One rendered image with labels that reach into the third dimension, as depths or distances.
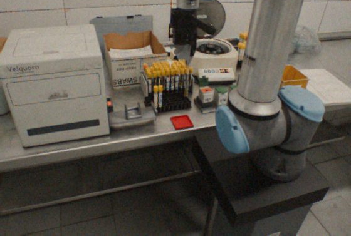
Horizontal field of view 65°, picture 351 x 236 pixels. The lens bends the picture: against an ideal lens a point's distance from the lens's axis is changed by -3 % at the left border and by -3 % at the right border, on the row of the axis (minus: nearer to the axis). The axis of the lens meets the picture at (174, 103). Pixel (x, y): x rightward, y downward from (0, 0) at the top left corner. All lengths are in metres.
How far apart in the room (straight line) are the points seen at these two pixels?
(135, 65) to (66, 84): 0.41
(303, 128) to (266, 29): 0.28
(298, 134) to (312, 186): 0.19
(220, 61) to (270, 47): 0.77
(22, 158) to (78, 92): 0.27
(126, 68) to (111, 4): 0.39
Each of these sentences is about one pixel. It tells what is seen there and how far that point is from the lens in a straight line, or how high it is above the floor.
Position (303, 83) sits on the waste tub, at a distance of 1.29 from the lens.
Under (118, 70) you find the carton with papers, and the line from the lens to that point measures 1.19.
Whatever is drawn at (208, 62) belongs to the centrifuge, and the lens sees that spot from 1.29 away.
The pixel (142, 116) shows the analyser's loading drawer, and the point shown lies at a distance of 0.99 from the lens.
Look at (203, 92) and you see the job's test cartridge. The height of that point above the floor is 0.95.
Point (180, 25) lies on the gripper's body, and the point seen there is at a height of 1.20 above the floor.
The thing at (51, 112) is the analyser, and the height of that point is 1.00.
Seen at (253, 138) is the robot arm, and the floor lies 1.12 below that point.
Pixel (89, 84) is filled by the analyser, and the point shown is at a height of 1.08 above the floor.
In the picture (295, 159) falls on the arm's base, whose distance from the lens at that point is 0.79.
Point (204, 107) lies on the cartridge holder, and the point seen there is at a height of 0.89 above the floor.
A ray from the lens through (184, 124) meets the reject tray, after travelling 1.03.
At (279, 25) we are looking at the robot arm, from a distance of 0.53.
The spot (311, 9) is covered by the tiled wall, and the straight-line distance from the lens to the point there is 2.01.
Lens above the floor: 1.51
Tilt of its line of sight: 34 degrees down
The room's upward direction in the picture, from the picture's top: 3 degrees clockwise
